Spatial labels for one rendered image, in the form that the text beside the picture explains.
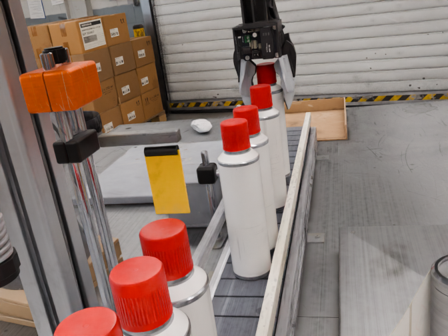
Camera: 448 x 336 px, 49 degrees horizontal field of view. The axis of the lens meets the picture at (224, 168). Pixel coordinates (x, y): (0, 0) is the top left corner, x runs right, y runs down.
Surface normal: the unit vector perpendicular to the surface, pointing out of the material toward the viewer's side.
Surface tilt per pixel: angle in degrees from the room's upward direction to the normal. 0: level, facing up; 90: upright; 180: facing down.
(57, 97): 90
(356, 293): 0
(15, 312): 90
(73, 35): 90
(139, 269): 3
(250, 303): 0
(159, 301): 90
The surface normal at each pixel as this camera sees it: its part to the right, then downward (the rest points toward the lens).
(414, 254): -0.13, -0.93
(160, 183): -0.21, 0.36
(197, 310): 0.69, 0.16
